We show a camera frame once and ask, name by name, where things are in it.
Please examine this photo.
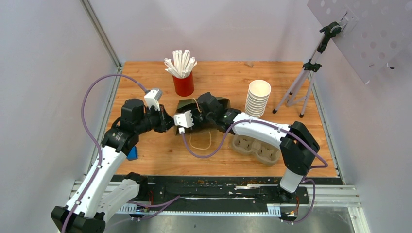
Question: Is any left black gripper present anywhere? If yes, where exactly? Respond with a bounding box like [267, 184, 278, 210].
[136, 103, 176, 134]

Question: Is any green paper bag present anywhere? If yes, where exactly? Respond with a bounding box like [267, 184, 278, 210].
[173, 98, 215, 150]

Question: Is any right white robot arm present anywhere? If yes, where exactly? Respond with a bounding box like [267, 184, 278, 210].
[189, 92, 320, 203]

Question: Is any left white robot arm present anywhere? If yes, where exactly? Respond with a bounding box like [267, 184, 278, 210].
[51, 99, 174, 233]

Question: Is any red cup holder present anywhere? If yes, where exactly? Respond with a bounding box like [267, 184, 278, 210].
[172, 72, 194, 97]

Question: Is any blue toy brick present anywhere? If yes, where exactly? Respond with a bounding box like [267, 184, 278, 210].
[127, 146, 138, 161]

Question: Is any stack of white paper cups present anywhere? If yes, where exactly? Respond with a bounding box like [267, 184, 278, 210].
[244, 80, 272, 118]

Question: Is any white wrapped straws bundle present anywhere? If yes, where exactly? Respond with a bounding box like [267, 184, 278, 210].
[164, 50, 197, 79]

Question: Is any brown cardboard cup carrier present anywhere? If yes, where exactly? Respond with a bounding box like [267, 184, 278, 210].
[231, 135, 281, 166]

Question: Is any grey tripod stand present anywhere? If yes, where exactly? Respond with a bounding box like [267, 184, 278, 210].
[272, 21, 345, 118]

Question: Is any grey perforated panel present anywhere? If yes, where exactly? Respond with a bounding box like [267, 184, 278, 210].
[307, 0, 412, 84]

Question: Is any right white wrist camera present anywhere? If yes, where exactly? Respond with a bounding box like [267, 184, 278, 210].
[173, 110, 194, 128]

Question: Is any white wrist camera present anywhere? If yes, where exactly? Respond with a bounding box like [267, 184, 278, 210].
[173, 110, 194, 128]
[144, 88, 163, 111]

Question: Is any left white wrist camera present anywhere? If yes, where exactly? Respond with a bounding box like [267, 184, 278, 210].
[144, 88, 163, 111]

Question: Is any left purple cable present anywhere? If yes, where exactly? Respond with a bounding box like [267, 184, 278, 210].
[60, 74, 149, 233]

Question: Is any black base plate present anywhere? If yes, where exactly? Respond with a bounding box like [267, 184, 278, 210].
[133, 176, 310, 213]

